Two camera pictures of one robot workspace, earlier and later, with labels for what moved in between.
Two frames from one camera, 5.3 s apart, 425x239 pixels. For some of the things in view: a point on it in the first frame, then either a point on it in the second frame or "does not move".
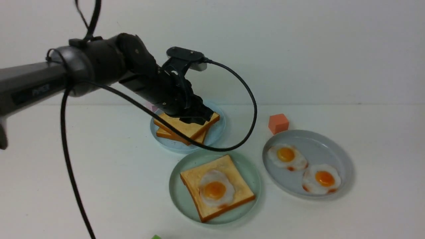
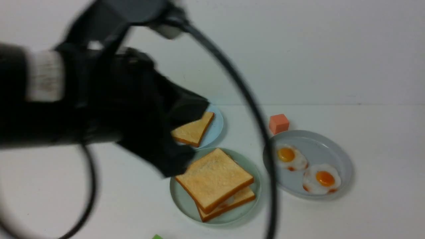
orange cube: [278, 123] does not move
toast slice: [190, 130] to [213, 179]
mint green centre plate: [245, 167] does not move
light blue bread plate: [213, 134] does not move
